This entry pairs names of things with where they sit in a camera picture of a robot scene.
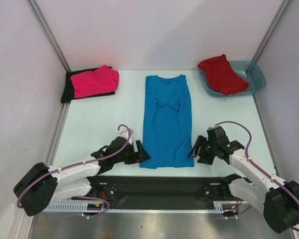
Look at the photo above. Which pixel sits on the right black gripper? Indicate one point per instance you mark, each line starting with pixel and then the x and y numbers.
pixel 200 142

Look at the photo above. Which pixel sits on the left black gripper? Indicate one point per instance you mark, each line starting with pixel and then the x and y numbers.
pixel 143 155

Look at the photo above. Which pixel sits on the blue t shirt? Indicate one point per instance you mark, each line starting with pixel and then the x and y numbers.
pixel 167 127

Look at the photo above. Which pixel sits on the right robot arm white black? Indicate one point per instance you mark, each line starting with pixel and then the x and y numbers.
pixel 280 214

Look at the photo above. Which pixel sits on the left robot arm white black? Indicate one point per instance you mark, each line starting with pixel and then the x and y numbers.
pixel 87 168

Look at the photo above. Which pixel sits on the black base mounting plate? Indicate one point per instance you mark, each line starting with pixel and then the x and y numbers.
pixel 161 193

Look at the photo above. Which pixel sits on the red t shirt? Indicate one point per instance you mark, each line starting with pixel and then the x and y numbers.
pixel 221 77

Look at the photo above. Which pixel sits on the pink folded t shirt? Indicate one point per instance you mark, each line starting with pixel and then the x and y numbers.
pixel 102 81

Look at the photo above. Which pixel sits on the black folded t shirt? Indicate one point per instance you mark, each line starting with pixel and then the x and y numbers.
pixel 68 93

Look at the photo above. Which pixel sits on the teal plastic basin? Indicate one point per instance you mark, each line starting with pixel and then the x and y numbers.
pixel 248 71

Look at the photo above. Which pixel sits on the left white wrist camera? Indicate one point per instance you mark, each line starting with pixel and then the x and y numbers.
pixel 127 134

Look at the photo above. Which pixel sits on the white slotted cable duct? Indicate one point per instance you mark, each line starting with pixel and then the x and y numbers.
pixel 82 207

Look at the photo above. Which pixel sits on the right aluminium corner post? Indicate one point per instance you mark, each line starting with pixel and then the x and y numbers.
pixel 271 29

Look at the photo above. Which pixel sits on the aluminium corner post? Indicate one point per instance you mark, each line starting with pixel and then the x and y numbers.
pixel 271 29
pixel 43 23

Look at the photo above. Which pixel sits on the left aluminium corner post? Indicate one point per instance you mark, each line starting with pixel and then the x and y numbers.
pixel 43 23

